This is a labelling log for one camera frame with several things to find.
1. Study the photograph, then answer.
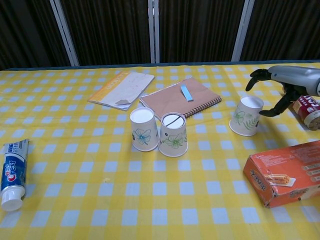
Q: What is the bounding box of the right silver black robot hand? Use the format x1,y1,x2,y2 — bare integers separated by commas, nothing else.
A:
245,65,320,118

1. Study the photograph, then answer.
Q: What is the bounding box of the paper cup blue flower print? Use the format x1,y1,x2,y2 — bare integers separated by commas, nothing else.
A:
129,107,160,152

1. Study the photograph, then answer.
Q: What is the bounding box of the paper cup green leaf print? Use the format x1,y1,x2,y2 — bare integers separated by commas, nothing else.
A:
229,96,264,137

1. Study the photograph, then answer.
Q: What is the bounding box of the paper cup black line base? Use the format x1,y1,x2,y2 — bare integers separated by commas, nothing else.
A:
158,112,189,158

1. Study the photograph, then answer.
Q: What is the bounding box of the yellow white checkered tablecloth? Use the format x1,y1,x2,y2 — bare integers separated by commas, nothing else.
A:
0,62,320,240

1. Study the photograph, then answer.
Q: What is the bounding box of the red coffee drink bottle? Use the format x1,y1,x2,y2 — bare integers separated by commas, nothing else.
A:
292,94,320,131

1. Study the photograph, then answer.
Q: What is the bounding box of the dark curtain panel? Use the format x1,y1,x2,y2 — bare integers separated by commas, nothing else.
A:
158,0,245,63
241,0,320,62
59,0,152,66
0,0,72,71

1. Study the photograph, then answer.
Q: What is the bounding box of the orange cardboard snack box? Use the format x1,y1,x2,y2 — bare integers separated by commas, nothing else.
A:
243,139,320,209

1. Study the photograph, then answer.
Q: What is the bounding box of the light blue paper strip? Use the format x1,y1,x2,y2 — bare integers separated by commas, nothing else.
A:
179,84,195,103

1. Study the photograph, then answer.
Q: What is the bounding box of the brown spiral notebook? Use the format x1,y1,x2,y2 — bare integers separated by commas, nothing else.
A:
139,76,222,120

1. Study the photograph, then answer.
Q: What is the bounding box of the orange white booklet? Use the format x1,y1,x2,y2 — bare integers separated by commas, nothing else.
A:
87,71,155,112

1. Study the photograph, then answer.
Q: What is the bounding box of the blue white toothpaste tube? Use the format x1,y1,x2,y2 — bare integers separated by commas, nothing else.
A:
0,139,30,212

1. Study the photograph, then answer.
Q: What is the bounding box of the white partition frame post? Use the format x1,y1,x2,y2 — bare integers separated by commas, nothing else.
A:
147,0,160,64
231,0,256,62
49,0,80,67

